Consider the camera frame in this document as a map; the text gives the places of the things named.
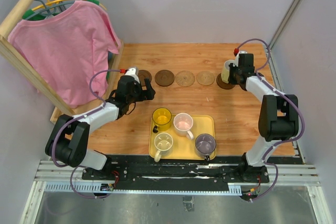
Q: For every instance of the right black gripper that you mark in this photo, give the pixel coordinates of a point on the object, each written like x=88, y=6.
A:
x=231, y=68

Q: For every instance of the cream mug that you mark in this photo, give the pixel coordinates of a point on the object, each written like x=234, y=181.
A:
x=163, y=143

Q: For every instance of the pink white mug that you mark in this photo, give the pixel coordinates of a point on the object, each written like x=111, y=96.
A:
x=183, y=124

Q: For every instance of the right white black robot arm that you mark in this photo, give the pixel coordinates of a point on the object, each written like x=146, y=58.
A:
x=278, y=119

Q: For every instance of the yellow mug black rim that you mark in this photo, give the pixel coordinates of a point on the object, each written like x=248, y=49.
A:
x=162, y=118

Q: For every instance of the pale green mug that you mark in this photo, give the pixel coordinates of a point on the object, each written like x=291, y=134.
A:
x=225, y=71

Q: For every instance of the pink t-shirt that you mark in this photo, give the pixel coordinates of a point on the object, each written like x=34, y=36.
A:
x=70, y=50

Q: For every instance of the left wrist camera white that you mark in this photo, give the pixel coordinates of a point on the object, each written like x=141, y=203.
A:
x=133, y=71

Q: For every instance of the dark brown coaster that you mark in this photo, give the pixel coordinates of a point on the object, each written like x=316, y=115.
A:
x=144, y=74
x=222, y=84

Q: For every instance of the yellow plastic tray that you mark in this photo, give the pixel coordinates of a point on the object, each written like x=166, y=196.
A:
x=183, y=148

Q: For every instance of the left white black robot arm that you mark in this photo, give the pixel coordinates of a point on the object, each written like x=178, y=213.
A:
x=68, y=142

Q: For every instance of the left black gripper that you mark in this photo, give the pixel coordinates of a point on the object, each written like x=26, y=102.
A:
x=147, y=94

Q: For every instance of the wooden clothes rack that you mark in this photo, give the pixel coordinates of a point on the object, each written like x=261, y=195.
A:
x=18, y=62

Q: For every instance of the grey clothes hanger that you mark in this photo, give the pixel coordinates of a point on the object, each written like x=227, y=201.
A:
x=48, y=10

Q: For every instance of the purple mug black rim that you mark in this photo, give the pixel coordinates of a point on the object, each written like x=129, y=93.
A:
x=205, y=146

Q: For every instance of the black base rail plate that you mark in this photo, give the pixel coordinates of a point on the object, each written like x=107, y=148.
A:
x=143, y=173

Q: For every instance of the woven rattan coaster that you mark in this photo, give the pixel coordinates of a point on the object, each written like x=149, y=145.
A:
x=205, y=78
x=185, y=78

